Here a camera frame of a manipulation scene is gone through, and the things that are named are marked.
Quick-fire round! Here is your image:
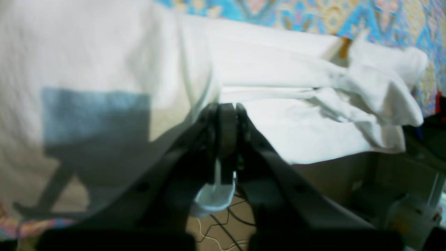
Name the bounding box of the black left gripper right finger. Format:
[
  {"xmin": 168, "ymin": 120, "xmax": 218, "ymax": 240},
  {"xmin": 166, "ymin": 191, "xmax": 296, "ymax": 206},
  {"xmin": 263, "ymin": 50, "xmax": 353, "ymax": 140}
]
[{"xmin": 236, "ymin": 104, "xmax": 405, "ymax": 251}]

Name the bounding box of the white printed T-shirt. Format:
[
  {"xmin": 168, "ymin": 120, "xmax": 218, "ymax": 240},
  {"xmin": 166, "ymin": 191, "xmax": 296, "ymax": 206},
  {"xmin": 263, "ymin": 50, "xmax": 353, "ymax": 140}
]
[{"xmin": 0, "ymin": 0, "xmax": 429, "ymax": 223}]

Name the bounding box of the patterned colourful tablecloth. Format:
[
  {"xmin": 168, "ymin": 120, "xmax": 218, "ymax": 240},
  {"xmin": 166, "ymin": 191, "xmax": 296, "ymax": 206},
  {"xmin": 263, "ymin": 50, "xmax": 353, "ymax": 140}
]
[{"xmin": 0, "ymin": 0, "xmax": 446, "ymax": 241}]

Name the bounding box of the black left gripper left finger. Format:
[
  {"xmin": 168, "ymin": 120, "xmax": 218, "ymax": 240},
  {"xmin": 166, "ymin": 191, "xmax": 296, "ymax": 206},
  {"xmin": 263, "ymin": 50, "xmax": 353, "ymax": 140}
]
[{"xmin": 36, "ymin": 103, "xmax": 218, "ymax": 251}]

